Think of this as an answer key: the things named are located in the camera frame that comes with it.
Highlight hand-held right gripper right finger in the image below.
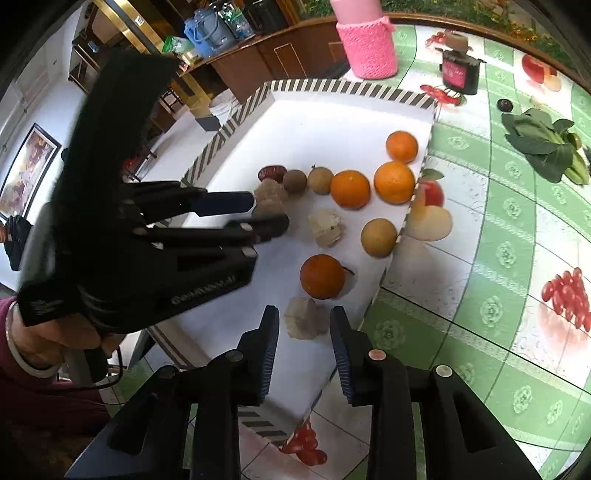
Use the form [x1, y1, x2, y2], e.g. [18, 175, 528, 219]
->
[329, 305, 543, 480]

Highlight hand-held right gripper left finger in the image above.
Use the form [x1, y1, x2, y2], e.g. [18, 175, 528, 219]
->
[65, 305, 281, 480]

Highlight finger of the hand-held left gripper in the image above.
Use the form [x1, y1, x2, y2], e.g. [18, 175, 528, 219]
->
[124, 181, 256, 224]
[134, 216, 290, 289]

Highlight brown kiwi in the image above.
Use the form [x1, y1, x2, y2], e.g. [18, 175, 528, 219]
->
[282, 169, 308, 193]
[307, 165, 334, 195]

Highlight orange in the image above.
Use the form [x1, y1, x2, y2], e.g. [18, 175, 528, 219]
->
[386, 130, 419, 164]
[300, 254, 346, 300]
[373, 161, 416, 205]
[330, 170, 372, 210]

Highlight white tray with striped rim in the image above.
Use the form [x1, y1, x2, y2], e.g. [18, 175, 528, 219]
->
[148, 78, 438, 444]

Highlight brown round pear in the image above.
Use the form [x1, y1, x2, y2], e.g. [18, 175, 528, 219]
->
[361, 218, 398, 257]

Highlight person's left hand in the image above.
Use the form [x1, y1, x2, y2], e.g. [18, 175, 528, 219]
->
[7, 323, 123, 366]

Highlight dark cloth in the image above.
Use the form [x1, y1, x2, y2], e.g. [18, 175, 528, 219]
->
[2, 215, 35, 273]

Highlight white bucket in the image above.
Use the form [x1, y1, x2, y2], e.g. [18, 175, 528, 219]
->
[208, 95, 241, 127]

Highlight green fruit-print tablecloth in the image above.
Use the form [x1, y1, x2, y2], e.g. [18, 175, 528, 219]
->
[106, 18, 591, 480]

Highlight wooden counter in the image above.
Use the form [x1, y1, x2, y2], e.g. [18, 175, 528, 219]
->
[175, 16, 352, 112]

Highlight green packet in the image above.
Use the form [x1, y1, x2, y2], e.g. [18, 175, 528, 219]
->
[161, 36, 197, 56]

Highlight blue plastic jug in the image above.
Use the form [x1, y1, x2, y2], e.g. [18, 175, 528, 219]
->
[184, 7, 236, 58]

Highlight clear plastic bag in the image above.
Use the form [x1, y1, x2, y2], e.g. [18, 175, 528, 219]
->
[217, 2, 254, 40]

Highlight wooden cabinet with gold trim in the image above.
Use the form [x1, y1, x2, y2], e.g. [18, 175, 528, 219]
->
[69, 0, 218, 134]

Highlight pink knitted basket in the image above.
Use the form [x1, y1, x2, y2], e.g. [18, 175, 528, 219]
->
[335, 15, 399, 79]

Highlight pale pink container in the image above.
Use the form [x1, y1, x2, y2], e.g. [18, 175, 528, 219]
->
[329, 0, 382, 23]

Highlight dark jar with cork lid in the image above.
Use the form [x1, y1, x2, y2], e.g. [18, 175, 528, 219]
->
[441, 31, 485, 96]

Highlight leafy green vegetable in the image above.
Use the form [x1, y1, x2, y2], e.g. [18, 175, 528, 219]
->
[501, 107, 578, 183]

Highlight green bananas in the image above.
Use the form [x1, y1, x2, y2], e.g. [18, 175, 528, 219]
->
[566, 148, 591, 186]

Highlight framed wall picture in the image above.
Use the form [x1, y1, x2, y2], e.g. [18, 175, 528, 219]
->
[0, 122, 63, 222]

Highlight silver bracelet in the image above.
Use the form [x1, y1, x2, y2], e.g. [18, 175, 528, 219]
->
[4, 302, 63, 378]

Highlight black cable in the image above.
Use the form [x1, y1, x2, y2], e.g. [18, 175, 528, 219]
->
[55, 346, 125, 393]

